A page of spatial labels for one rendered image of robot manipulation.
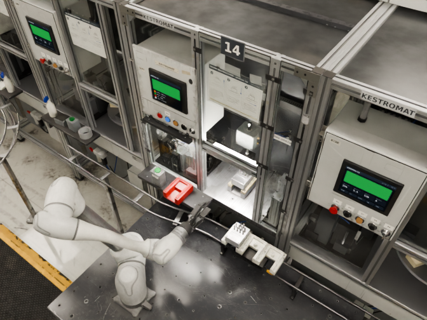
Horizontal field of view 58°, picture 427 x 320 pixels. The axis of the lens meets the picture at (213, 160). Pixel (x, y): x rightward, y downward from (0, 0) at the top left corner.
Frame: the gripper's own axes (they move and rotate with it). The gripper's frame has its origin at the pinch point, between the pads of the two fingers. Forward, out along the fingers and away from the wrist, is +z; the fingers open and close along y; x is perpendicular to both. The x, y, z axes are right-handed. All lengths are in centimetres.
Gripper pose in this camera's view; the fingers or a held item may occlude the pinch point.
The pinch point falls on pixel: (206, 206)
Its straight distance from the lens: 217.3
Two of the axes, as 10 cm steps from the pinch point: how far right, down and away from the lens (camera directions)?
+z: 5.9, -5.8, 5.7
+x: -8.1, -4.2, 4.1
